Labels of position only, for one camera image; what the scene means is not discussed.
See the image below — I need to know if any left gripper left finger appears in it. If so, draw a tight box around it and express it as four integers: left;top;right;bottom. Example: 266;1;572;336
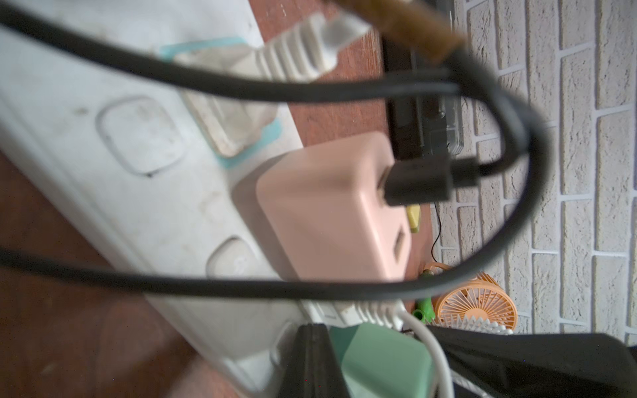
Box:
277;323;350;398

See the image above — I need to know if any white fan cable with plug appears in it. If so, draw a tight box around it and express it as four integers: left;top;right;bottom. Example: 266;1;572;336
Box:
173;9;372;158

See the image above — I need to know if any yellow usb charger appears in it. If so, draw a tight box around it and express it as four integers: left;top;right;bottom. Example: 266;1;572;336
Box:
406;204;421;234

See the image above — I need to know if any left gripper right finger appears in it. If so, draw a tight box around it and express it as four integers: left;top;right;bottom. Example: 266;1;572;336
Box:
431;327;636;397

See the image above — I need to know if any white small desk fan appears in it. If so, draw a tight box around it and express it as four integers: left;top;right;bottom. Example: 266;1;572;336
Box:
432;316;514;336

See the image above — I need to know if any orange small fan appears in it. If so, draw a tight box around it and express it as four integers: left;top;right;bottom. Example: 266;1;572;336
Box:
432;272;519;331

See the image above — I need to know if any black usb cable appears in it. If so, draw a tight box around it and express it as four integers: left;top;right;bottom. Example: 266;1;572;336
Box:
0;0;552;302

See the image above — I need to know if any pink usb charger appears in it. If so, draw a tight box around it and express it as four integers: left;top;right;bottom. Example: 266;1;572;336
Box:
255;132;411;282

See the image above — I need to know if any white power strip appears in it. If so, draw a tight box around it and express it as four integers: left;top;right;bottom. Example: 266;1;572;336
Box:
1;1;311;397

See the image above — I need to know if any black plastic tool case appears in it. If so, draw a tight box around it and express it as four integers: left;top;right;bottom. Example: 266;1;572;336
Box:
381;0;464;163

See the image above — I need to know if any green usb charger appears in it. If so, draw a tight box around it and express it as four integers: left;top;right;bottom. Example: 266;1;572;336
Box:
329;323;436;397

